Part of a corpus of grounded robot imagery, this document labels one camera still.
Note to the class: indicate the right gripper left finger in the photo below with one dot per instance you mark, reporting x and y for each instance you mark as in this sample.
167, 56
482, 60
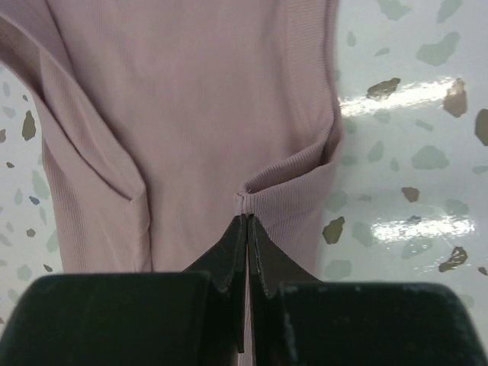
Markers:
193, 317

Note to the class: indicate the pink tank top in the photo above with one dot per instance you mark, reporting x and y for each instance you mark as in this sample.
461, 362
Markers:
162, 120

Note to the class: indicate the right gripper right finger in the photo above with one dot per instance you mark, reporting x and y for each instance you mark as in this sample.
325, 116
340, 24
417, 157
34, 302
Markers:
298, 319

